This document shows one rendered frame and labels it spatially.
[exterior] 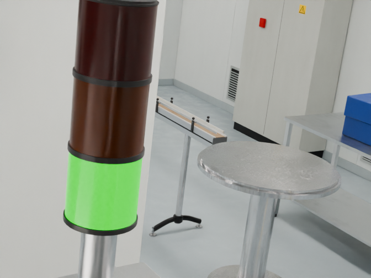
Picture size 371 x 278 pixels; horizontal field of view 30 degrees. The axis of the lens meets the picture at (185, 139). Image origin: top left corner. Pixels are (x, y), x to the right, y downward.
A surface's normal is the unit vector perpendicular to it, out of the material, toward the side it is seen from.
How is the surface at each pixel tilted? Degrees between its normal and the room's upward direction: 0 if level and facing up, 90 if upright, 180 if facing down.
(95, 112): 90
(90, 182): 90
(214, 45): 90
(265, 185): 0
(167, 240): 0
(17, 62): 90
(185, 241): 0
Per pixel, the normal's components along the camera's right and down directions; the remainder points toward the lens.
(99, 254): 0.18, 0.33
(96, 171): -0.13, 0.29
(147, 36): 0.82, 0.26
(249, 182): 0.11, -0.94
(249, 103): -0.84, 0.07
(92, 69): -0.43, 0.23
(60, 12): 0.54, 0.32
